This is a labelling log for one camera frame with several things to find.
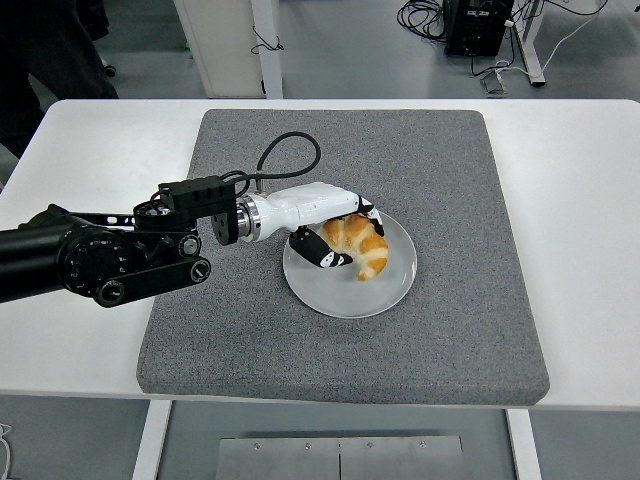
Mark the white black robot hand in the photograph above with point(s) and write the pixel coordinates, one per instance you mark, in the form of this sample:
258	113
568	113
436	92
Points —
310	205

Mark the golden croissant bread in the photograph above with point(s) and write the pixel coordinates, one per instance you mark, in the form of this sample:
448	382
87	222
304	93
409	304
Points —
372	250

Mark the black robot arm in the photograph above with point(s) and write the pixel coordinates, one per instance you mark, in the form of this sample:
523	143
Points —
30	260

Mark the round grey plate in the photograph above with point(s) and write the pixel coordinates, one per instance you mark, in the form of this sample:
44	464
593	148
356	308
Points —
350	295

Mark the grey metal plate with screws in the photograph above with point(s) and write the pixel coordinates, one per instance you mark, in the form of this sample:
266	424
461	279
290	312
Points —
280	460

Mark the grey felt mat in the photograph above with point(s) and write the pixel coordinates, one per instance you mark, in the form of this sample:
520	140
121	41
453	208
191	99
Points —
350	360

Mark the white desk panel and leg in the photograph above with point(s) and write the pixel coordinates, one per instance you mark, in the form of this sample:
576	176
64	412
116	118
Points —
225	50

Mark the black computer case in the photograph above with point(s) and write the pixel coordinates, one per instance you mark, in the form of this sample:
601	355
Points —
480	30

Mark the white table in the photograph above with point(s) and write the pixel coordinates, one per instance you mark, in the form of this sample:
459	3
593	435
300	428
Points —
575	200

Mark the small clear plastic bracket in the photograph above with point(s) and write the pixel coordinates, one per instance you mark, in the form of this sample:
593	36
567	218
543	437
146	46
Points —
494	84

